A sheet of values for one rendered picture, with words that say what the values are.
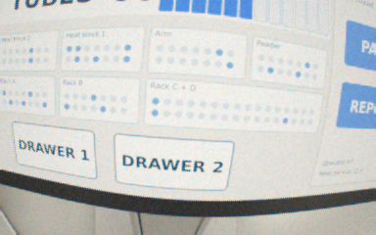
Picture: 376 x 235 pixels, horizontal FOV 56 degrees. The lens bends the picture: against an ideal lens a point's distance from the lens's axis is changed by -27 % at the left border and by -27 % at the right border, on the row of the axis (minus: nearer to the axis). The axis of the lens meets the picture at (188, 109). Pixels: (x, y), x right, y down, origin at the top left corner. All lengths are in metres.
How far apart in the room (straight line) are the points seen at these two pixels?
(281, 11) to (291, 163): 0.13
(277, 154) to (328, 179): 0.07
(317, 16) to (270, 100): 0.09
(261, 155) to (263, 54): 0.08
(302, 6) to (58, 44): 0.20
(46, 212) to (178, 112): 1.13
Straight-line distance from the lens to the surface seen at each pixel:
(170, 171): 0.37
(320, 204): 0.42
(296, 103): 0.36
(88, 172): 0.38
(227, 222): 1.38
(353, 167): 0.42
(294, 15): 0.34
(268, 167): 0.38
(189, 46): 0.34
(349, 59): 0.37
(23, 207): 1.47
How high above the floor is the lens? 1.34
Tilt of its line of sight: 60 degrees down
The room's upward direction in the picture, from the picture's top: 9 degrees clockwise
